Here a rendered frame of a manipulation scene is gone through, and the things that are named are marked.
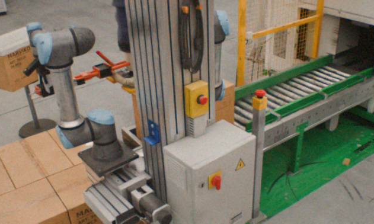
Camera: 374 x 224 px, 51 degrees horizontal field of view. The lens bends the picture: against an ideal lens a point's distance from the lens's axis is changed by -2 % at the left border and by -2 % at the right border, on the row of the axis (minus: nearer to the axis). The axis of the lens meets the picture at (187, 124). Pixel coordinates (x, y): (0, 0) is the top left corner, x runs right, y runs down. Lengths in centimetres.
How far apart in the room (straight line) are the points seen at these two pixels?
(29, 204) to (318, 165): 238
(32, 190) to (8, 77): 147
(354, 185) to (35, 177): 246
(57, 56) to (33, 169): 141
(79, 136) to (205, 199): 63
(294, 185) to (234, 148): 184
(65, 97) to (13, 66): 222
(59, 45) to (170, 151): 60
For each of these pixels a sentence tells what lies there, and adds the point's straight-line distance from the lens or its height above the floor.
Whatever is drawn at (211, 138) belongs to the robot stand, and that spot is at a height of 123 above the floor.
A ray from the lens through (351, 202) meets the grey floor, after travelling 336.
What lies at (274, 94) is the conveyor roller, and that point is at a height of 53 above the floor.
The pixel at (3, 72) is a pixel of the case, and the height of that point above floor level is 81.
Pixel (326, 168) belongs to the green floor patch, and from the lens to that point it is 367.
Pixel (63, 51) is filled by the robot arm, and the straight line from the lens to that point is 164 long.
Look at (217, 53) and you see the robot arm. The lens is 193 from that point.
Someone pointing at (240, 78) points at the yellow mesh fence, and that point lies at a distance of 367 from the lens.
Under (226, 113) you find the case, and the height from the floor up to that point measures 75.
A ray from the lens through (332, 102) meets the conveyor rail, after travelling 352.
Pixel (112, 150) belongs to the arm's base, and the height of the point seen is 109.
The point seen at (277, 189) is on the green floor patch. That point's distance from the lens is 335.
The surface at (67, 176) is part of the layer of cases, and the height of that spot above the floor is 54.
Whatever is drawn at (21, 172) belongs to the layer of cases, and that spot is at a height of 54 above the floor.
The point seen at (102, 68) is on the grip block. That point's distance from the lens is 236.
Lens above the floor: 213
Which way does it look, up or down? 31 degrees down
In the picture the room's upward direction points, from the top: 3 degrees counter-clockwise
